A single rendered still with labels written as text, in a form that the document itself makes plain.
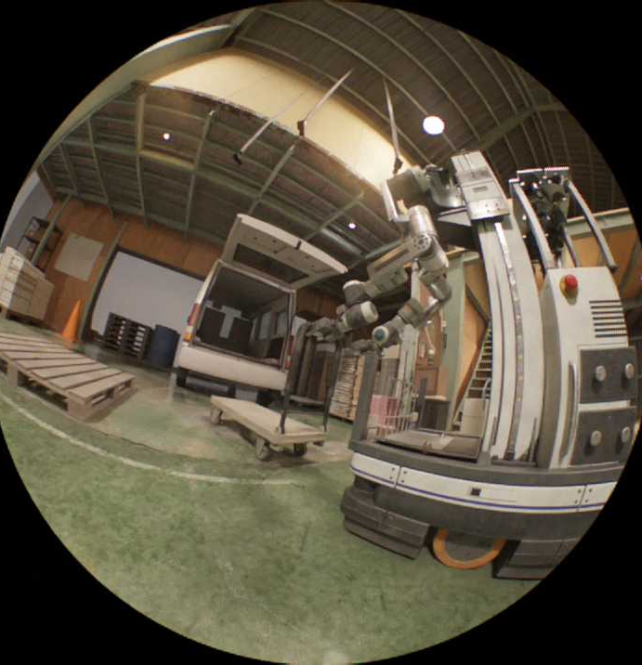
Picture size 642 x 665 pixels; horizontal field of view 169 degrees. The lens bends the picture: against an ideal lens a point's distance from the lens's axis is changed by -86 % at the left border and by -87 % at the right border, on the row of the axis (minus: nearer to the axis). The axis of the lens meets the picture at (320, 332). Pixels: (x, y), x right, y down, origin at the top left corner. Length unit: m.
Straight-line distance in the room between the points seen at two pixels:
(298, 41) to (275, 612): 5.94
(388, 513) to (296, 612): 0.33
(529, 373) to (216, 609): 0.91
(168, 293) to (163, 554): 6.47
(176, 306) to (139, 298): 1.19
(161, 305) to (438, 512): 6.69
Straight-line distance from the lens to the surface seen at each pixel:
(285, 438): 1.06
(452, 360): 3.35
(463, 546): 0.69
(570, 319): 0.63
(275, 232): 2.08
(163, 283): 6.83
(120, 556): 0.60
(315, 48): 5.39
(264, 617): 0.52
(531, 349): 0.74
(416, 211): 0.87
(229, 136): 3.11
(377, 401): 2.90
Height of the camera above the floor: 0.46
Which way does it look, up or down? 14 degrees up
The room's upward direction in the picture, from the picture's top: 11 degrees clockwise
